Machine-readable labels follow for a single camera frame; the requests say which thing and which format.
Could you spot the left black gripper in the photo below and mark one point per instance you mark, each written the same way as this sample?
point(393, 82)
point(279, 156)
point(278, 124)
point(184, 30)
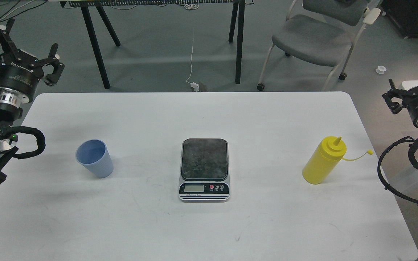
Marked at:
point(16, 74)

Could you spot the yellow squeeze bottle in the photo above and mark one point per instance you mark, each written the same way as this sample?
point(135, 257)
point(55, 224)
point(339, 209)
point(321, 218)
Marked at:
point(327, 155)

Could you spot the blue ribbed plastic cup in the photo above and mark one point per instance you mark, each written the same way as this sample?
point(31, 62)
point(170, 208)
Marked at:
point(94, 156)

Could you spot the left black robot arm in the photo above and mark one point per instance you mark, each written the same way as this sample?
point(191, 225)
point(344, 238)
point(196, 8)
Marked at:
point(18, 142)

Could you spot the digital kitchen scale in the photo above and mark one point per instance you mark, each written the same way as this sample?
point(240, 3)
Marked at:
point(204, 170)

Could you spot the white side table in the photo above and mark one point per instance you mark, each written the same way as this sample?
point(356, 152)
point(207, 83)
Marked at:
point(409, 84)

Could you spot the small white spool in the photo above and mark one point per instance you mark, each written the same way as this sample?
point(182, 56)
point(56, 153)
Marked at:
point(381, 69)

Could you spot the black equipment case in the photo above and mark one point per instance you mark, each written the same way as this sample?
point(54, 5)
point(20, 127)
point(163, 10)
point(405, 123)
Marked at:
point(404, 15)

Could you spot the grey office chair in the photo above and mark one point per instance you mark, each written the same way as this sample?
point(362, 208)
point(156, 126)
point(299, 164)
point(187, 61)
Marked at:
point(318, 42)

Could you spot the black metal frame table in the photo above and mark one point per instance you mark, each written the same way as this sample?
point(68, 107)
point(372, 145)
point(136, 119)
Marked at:
point(163, 45)

